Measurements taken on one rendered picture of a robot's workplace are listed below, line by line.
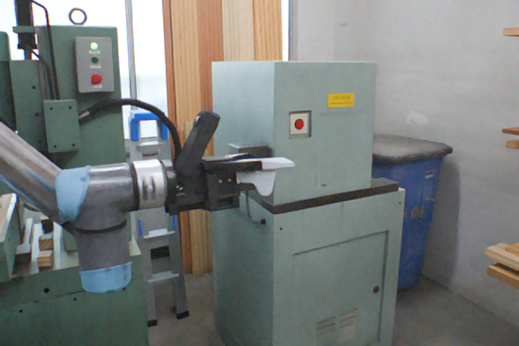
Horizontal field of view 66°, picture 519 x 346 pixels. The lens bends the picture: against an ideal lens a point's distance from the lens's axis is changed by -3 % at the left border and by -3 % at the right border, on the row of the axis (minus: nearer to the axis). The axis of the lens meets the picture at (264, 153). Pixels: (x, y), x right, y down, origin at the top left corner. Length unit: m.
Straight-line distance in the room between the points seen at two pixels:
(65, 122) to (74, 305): 0.57
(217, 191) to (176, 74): 2.13
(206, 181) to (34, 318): 0.94
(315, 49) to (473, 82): 1.34
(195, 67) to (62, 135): 1.61
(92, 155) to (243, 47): 1.80
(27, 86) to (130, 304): 0.76
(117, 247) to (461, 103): 2.27
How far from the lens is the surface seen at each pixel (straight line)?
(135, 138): 2.21
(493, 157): 2.55
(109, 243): 0.64
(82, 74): 1.32
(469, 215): 2.70
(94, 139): 1.40
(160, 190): 0.63
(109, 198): 0.62
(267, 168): 0.65
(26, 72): 1.42
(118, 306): 1.49
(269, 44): 3.04
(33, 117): 1.43
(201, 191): 0.67
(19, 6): 1.48
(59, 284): 1.43
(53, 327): 1.50
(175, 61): 2.76
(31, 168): 0.74
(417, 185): 2.45
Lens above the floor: 1.40
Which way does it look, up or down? 12 degrees down
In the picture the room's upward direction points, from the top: straight up
